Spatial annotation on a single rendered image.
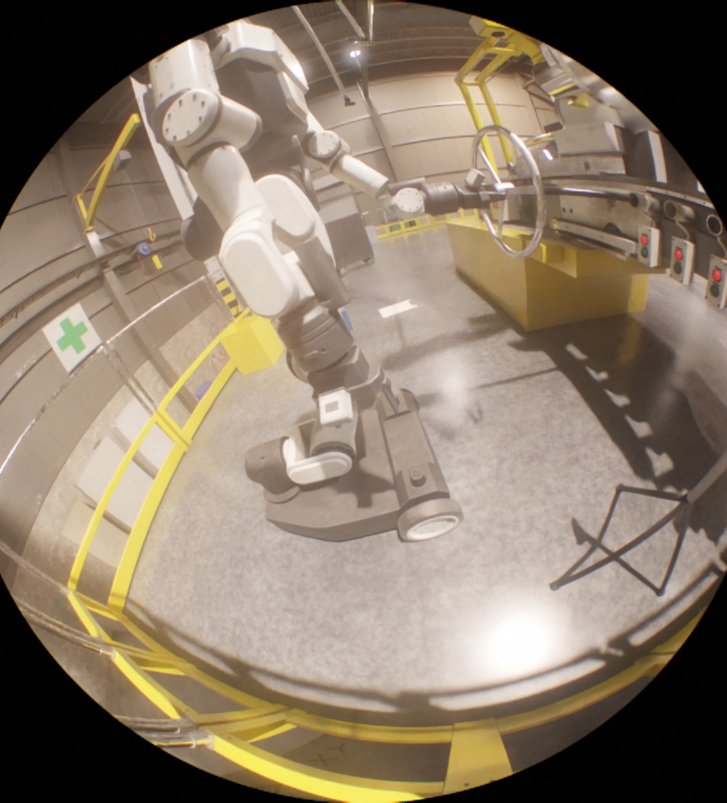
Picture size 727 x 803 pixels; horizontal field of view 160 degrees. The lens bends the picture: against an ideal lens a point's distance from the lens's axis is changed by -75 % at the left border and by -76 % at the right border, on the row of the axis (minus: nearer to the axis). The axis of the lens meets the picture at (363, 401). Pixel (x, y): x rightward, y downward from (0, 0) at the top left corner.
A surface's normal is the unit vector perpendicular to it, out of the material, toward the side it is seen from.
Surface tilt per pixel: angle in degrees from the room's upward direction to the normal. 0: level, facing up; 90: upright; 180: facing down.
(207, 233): 113
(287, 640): 0
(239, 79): 100
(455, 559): 0
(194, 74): 93
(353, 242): 90
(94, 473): 90
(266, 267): 89
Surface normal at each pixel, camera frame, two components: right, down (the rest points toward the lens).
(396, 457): -0.32, -0.72
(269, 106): 0.65, 0.47
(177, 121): -0.10, 0.66
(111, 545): 0.95, -0.22
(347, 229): 0.37, 0.50
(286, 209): 0.11, 0.62
